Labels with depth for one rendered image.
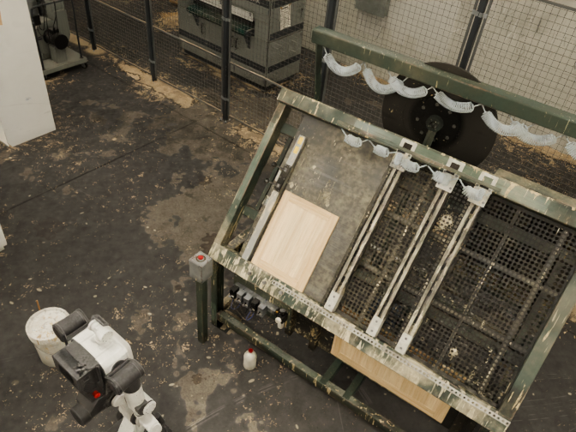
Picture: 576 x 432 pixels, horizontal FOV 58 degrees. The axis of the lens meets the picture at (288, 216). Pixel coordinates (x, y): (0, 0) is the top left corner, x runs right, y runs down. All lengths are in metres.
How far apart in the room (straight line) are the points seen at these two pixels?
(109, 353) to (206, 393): 1.55
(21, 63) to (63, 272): 2.47
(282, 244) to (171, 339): 1.33
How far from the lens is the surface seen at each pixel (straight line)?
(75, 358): 2.73
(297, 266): 3.56
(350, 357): 3.99
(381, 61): 3.63
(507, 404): 3.35
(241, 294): 3.68
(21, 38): 6.39
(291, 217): 3.60
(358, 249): 3.41
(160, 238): 5.20
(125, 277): 4.89
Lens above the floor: 3.55
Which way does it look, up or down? 41 degrees down
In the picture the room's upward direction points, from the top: 7 degrees clockwise
